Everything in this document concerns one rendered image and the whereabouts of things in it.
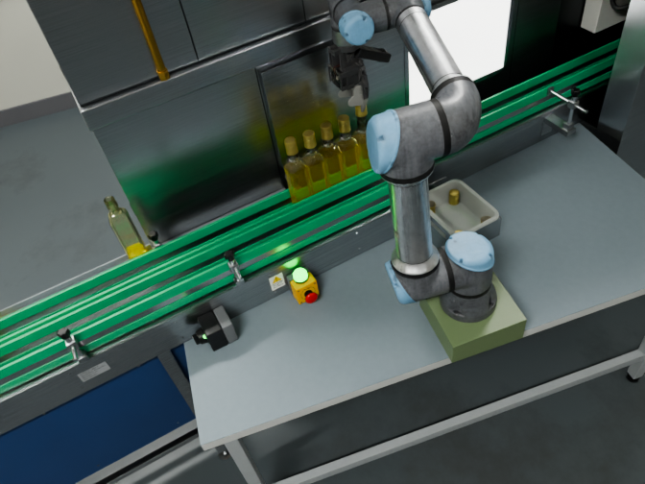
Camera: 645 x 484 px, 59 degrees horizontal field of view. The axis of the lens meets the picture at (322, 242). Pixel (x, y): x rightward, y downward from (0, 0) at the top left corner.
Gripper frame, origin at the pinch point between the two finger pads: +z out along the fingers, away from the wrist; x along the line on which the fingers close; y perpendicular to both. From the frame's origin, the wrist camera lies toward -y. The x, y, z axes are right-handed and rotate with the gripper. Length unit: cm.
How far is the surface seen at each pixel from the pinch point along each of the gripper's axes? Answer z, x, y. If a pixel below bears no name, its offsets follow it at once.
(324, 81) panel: -3.5, -12.2, 4.8
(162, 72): -24, -12, 49
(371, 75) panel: 0.9, -12.4, -11.3
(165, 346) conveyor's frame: 40, 16, 79
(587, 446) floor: 119, 81, -36
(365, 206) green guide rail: 26.1, 13.1, 8.7
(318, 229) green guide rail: 25.9, 13.3, 25.0
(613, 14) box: 14, -9, -111
